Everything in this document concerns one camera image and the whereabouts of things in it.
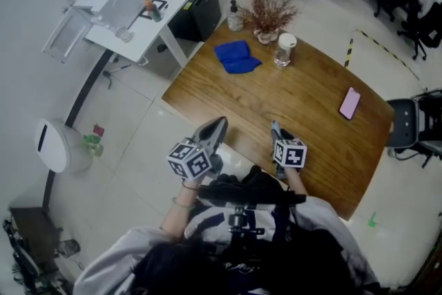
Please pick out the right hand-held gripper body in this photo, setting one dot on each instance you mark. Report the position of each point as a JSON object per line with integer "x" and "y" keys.
{"x": 290, "y": 153}

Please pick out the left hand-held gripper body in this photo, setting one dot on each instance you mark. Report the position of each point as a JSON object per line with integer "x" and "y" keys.
{"x": 193, "y": 162}

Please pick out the person's left forearm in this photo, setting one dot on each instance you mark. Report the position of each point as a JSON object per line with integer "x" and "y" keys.
{"x": 177, "y": 217}

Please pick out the black wrist band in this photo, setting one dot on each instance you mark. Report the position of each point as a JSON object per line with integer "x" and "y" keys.
{"x": 189, "y": 187}

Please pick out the person's black trouser legs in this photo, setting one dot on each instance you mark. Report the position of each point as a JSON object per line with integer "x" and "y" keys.
{"x": 255, "y": 179}

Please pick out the pink smartphone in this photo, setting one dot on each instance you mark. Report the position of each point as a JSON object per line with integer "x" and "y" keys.
{"x": 349, "y": 103}

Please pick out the small red box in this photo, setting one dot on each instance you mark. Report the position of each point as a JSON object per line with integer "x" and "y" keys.
{"x": 99, "y": 130}

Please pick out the green plastic toy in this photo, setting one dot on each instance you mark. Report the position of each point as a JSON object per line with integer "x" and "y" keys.
{"x": 93, "y": 145}

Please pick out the glass jar with white lid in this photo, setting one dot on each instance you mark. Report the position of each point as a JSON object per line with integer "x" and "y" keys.
{"x": 285, "y": 52}

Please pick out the blue folded cloth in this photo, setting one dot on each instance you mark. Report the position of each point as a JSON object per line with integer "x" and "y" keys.
{"x": 236, "y": 57}

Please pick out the dark grey chair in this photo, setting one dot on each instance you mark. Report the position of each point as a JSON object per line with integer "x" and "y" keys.
{"x": 404, "y": 122}

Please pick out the black tripod stick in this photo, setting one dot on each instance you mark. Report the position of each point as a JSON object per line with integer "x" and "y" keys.
{"x": 114, "y": 70}

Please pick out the person's grey hoodie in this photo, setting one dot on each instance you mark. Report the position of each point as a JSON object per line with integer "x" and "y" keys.
{"x": 114, "y": 259}

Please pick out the white desk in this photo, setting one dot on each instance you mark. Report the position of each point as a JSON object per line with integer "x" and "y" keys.
{"x": 152, "y": 41}

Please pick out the yellow black striped floor tape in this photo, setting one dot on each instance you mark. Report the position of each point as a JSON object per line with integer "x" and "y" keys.
{"x": 381, "y": 46}

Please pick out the white round bin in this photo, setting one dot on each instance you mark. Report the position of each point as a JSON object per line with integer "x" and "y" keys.
{"x": 53, "y": 148}

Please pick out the dried flower vase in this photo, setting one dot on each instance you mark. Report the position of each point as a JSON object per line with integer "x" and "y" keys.
{"x": 269, "y": 14}

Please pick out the clear pump dispenser bottle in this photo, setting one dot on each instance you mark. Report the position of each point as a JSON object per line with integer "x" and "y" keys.
{"x": 235, "y": 20}

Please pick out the small clear glass cup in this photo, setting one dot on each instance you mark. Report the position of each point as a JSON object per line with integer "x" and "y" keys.
{"x": 124, "y": 34}

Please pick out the black cabinet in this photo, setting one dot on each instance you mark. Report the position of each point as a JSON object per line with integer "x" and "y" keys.
{"x": 203, "y": 10}

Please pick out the small orange-capped bottle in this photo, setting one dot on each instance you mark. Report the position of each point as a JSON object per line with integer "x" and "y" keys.
{"x": 154, "y": 12}

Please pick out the dark wooden cabinet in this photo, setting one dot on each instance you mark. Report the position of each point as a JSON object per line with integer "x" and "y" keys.
{"x": 32, "y": 231}

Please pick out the black chest camera mount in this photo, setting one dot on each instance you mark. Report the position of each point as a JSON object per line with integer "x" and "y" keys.
{"x": 248, "y": 198}

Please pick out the black square frame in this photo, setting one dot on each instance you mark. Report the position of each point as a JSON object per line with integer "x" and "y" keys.
{"x": 162, "y": 3}

